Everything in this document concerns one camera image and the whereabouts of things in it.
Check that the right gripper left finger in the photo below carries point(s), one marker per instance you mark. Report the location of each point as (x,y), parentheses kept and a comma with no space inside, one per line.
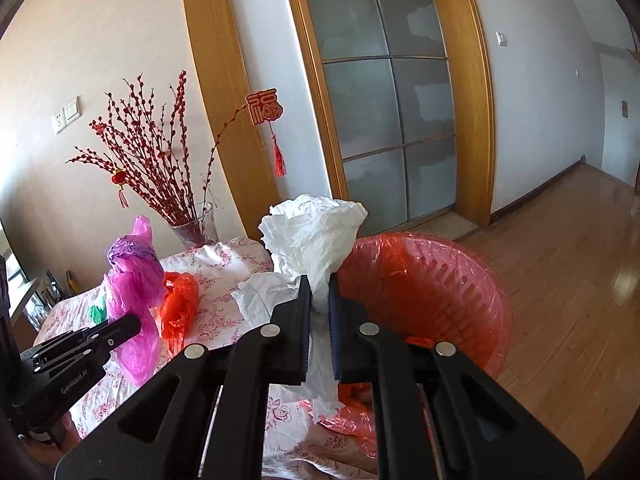
(202,416)

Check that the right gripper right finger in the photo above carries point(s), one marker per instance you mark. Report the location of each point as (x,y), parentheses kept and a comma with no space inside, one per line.
(436,414)

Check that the red plastic bag small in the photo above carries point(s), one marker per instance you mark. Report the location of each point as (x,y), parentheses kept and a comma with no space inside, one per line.
(178,309)

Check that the magenta purple plastic bag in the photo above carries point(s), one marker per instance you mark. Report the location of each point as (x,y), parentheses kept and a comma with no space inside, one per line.
(135,285)

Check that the white paper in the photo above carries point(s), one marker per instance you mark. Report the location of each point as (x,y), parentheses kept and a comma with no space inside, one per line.
(308,237)

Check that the pink trash basket with liner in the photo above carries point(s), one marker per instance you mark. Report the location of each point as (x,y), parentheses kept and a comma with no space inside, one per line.
(426,290)

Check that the green plastic bag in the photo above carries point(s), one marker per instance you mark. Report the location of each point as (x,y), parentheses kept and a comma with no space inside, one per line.
(98,313)

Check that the dark wooden tv cabinet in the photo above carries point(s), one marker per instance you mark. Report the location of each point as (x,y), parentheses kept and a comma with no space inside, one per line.
(21,291)

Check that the glass vase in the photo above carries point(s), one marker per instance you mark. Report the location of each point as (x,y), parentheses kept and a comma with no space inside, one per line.
(201,230)

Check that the small red lantern ornament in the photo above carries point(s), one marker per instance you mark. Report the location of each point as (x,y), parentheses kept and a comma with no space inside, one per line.
(119,179)

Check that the red berry branches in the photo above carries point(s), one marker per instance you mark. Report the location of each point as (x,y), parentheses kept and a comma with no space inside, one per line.
(151,143)

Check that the red fu charm with tassel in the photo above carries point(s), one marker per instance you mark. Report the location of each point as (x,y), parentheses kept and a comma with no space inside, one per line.
(264,108)

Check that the frosted glass sliding door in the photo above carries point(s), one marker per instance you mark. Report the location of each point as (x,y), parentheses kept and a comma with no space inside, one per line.
(388,80)

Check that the white wall switch outlet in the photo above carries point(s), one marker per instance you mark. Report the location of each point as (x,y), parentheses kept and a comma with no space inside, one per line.
(67,114)

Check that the small wall switch right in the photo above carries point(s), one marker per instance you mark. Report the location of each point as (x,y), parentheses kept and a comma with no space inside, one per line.
(501,39)

